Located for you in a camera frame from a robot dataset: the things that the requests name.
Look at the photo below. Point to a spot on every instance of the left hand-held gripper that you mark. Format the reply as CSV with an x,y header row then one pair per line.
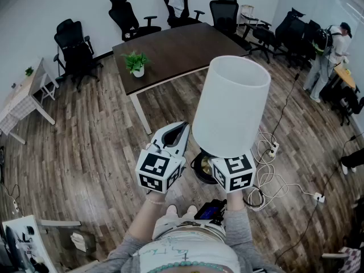
x,y
155,169

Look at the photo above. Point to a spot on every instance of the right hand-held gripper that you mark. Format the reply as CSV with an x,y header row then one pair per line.
x,y
236,172

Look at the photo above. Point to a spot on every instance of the white table lamp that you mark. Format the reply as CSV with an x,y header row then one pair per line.
x,y
230,104

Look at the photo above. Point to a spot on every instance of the person's left forearm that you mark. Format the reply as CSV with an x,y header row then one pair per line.
x,y
145,220

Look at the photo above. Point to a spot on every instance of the person's right forearm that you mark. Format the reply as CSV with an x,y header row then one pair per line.
x,y
237,226

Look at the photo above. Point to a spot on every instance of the dark brown conference table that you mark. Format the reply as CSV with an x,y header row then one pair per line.
x,y
176,53

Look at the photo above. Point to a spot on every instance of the black waist device blue screen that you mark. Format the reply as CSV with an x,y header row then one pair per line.
x,y
209,212

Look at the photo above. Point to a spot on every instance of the person's right pale shoe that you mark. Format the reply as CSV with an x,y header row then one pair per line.
x,y
192,210

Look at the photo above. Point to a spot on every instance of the person's pale shoe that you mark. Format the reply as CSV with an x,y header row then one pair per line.
x,y
192,210
172,211

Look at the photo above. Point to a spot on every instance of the person's left pale shoe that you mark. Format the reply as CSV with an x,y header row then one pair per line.
x,y
172,211

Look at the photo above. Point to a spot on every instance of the green plant in white pot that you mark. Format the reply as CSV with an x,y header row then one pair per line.
x,y
138,72

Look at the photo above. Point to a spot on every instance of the person's clothed torso and legs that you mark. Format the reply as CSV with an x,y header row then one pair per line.
x,y
185,252

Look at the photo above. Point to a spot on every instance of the pale plastic bag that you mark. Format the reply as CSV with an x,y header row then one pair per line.
x,y
78,242

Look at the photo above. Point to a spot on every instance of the white cross-braced stool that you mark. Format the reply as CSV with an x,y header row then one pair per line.
x,y
47,78

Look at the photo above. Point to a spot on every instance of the light wooden round table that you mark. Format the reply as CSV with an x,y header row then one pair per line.
x,y
345,78

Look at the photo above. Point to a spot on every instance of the checked cloth seat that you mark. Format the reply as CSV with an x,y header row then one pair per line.
x,y
351,262

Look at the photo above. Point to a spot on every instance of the black eared-headrest office chair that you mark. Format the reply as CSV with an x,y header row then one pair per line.
x,y
290,30

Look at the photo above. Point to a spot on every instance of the small potted plant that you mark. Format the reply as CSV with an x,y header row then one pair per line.
x,y
29,71

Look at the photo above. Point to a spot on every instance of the light wooden side table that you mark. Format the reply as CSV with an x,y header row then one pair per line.
x,y
17,101

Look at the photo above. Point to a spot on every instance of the white cluttered worktable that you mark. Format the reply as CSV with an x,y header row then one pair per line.
x,y
27,223

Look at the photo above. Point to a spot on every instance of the small white power strip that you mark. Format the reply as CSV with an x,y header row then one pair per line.
x,y
16,206

